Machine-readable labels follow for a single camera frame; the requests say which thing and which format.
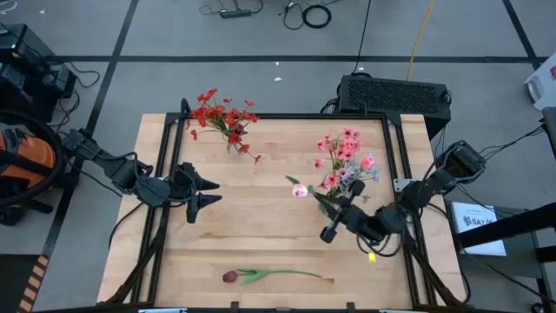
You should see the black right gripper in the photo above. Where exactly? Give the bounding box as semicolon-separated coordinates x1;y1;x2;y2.
313;179;386;244

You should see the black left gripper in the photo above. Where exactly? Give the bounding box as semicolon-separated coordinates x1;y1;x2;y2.
171;161;223;224

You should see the pale pink tulip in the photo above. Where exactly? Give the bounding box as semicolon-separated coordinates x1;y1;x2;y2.
285;175;334;215

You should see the clear glass vase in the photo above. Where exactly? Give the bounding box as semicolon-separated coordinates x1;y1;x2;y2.
328;180;355;205
223;133;244;155

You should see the grey-blue flower sprig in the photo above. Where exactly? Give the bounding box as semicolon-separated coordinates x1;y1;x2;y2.
345;152;381;184

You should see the pink flower bunch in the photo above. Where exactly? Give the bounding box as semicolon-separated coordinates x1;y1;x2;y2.
313;127;364;193

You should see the red flower bunch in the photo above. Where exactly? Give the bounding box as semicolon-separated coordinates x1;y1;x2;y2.
186;88;263;165

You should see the dark red tulip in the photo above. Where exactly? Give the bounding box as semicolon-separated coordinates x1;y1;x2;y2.
222;268;323;287

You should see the black computer case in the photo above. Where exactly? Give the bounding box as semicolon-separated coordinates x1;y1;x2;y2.
336;74;453;141

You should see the white printed booklet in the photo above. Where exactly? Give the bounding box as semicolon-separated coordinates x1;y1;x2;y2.
450;201;508;257

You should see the orange vacuum cleaner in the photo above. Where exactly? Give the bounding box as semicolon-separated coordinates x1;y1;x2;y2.
0;108;66;227

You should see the black power strip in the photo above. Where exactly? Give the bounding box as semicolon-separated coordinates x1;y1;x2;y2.
218;8;254;20

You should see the grey side table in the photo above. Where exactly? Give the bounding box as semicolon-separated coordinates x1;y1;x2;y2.
442;198;546;313

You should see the black power supply box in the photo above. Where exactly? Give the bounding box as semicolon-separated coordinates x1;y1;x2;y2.
0;60;78;123

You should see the black equipment case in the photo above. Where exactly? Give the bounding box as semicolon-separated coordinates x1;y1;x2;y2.
0;22;57;66

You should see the white box device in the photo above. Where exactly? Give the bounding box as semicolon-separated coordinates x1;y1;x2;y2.
523;63;556;112

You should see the black aluminium table frame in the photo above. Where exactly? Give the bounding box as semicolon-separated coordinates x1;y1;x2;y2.
97;97;473;313

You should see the thin black cable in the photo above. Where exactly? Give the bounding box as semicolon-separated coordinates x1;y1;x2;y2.
351;0;374;75

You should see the yellow cable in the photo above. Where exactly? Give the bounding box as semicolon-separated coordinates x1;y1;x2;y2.
405;0;437;83

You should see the coiled black cable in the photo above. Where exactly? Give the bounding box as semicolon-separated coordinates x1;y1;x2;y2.
301;3;334;30

